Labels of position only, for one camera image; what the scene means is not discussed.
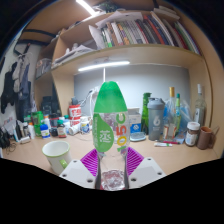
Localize green-capped slim bottle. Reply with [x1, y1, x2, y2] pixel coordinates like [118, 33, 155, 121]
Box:
[175, 93, 184, 134]

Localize dark hanging clothes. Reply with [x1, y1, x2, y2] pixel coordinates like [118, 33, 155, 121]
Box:
[0, 43, 38, 114]

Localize light blue lid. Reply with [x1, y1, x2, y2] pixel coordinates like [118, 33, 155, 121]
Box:
[129, 131, 147, 142]

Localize blue and white box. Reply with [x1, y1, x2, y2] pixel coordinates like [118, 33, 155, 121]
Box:
[128, 107, 144, 135]

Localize clear green-labelled drink bottle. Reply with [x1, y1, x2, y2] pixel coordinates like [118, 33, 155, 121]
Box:
[92, 80, 130, 192]

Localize green container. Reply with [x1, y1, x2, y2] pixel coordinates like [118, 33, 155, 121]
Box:
[31, 110, 45, 137]

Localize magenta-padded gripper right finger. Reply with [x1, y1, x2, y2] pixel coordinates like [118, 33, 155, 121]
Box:
[125, 147, 167, 190]

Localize clear glass bottle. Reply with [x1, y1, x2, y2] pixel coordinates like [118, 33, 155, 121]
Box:
[194, 83, 207, 127]

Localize white mug with green rim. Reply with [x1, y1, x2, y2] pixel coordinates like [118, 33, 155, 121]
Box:
[41, 140, 73, 176]

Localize brown jar with white lid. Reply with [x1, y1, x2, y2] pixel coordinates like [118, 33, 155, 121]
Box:
[185, 121, 201, 147]

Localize grey shaker bottle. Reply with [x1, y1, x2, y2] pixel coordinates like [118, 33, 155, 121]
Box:
[146, 97, 167, 141]

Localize red and white canister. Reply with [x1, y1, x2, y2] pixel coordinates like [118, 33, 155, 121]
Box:
[68, 104, 83, 127]

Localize white bottle with blue label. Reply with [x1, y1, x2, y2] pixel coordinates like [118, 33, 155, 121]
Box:
[39, 123, 51, 140]

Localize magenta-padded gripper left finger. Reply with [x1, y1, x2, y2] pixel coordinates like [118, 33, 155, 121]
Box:
[59, 148, 101, 190]

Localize wooden shelf unit with books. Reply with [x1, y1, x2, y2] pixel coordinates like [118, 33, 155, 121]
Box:
[34, 6, 204, 81]

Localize green glass bottle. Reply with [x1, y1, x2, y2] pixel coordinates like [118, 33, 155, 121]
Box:
[141, 92, 152, 135]

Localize white light bar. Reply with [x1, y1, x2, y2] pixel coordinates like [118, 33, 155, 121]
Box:
[77, 60, 131, 73]

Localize gold-capped clear bottle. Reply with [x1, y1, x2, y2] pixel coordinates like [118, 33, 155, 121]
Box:
[165, 86, 178, 140]

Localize ceiling strip light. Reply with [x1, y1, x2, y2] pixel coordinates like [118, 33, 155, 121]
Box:
[75, 0, 98, 17]

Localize brown bottle with green cap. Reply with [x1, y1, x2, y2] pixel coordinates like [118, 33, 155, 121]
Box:
[56, 119, 68, 139]

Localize white tube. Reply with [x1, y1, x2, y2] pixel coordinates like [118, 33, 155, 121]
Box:
[153, 141, 174, 148]

